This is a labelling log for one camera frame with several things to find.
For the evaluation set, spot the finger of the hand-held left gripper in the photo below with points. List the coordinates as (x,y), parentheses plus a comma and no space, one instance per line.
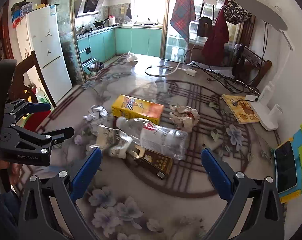
(38,106)
(56,135)

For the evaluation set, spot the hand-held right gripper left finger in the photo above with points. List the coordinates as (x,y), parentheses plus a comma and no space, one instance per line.
(87,172)

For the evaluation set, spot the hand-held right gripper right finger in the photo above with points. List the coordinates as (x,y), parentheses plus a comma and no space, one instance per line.
(217,177)

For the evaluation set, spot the green bin with red liner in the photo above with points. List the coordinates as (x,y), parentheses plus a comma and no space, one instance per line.
(31,123)

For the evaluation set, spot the crushed paper cup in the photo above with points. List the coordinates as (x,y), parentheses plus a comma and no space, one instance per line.
(113,140)

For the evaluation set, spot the white paper ball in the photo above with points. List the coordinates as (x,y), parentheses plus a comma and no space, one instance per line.
(96,115)

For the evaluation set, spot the brown drink carton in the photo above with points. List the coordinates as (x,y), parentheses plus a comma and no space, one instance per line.
(158,163)

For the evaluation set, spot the brown white paper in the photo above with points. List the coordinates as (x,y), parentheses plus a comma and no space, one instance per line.
(186,117)

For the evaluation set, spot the clear plastic bottle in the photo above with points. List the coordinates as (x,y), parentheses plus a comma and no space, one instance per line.
(161,137)

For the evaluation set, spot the yellow orange drink carton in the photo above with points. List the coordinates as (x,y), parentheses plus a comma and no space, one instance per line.
(138,110)

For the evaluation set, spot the person's left hand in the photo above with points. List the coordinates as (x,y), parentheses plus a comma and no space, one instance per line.
(14,173)

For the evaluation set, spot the dark wooden chair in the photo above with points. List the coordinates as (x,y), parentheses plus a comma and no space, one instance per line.
(28,72)
(253,60)

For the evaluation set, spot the white refrigerator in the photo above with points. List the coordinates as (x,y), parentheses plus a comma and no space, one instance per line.
(48,50)

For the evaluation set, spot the small green kitchen bin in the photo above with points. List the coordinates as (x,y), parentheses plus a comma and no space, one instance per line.
(94,68)

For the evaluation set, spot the black smartphone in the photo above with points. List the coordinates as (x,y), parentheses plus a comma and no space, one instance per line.
(286,167)

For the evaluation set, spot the yellow book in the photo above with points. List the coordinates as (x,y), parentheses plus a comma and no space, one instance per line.
(241,110)

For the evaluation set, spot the white cup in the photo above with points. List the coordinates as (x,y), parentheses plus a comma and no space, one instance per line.
(276,112)

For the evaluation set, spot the blue red box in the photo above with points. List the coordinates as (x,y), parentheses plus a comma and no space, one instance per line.
(22,13)

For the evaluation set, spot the black wok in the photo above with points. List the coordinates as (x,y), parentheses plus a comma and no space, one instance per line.
(99,23)

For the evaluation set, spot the crumpled white tissue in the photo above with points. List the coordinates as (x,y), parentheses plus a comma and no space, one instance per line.
(132,56)

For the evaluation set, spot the white power adapter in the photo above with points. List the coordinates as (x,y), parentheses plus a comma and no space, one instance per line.
(191,72)

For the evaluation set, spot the white jug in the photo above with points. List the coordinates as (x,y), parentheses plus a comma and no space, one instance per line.
(112,21)

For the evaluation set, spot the range hood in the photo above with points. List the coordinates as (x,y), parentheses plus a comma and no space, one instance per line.
(91,5)

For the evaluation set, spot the teal base cabinets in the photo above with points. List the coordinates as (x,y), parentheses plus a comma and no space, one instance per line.
(141,42)

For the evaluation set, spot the dark hanging kitchen cloth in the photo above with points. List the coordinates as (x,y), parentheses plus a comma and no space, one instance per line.
(128,12)

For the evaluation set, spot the dark red garment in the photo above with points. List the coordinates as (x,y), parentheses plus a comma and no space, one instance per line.
(216,42)

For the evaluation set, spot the black handbag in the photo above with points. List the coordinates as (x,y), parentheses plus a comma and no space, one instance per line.
(204,27)

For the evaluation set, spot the kitchen window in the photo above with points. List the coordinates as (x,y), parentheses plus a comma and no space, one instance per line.
(148,0)

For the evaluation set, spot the patterned fabric bag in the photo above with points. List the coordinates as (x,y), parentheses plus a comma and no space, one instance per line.
(234,10)

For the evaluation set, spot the plaid cloth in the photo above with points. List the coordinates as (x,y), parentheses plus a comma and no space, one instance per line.
(183,12)

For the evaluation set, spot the white desk lamp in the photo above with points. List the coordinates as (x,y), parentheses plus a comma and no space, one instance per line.
(261,10)

